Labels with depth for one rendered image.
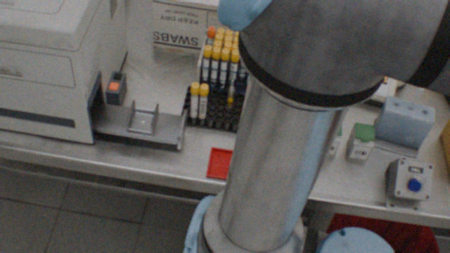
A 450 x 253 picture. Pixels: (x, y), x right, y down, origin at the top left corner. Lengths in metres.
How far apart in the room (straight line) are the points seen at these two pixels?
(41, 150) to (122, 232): 0.92
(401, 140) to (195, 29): 0.49
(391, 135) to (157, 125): 0.47
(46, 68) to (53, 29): 0.09
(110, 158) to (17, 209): 1.05
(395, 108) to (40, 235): 1.34
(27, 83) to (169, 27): 0.37
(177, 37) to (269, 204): 0.77
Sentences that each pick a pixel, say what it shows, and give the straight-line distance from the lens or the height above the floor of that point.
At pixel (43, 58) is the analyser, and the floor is 1.10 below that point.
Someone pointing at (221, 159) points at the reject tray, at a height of 0.88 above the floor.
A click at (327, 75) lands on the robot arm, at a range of 0.36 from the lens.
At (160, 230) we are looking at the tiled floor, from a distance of 1.98.
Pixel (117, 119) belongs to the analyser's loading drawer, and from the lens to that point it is 1.09.
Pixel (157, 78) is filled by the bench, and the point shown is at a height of 0.87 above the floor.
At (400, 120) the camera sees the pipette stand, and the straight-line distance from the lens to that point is 1.12.
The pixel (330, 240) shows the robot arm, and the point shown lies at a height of 1.19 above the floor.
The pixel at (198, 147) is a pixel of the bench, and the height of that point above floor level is 0.88.
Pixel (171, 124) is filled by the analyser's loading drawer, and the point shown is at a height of 0.92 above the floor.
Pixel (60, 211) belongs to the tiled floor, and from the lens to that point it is 2.06.
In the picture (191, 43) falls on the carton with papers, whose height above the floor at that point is 0.90.
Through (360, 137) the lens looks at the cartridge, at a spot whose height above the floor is 0.94.
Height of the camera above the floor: 1.76
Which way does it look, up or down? 51 degrees down
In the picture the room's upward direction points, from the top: 7 degrees clockwise
